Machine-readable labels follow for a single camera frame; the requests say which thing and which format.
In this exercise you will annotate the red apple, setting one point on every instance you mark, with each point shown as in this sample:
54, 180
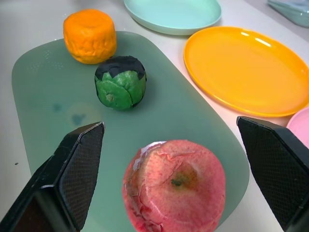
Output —
176, 186

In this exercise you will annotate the pink plate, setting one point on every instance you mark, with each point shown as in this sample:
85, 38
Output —
299, 125

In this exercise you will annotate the pale blue tray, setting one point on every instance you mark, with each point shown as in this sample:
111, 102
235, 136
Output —
292, 10

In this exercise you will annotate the orange plate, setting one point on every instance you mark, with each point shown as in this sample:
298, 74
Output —
246, 72

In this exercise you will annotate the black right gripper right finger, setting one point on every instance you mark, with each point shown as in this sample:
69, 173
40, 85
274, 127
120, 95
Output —
280, 169

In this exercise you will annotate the green cutting mat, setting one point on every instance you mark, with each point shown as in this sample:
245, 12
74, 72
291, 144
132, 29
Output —
149, 116

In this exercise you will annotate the mint green plate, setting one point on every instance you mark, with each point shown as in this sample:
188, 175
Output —
173, 14

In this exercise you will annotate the green and black toy vegetable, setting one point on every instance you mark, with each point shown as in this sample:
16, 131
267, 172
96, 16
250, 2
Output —
120, 84

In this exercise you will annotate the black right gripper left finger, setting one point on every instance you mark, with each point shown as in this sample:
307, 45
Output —
60, 178

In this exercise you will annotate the orange fruit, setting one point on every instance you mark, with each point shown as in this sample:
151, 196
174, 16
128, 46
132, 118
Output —
89, 36

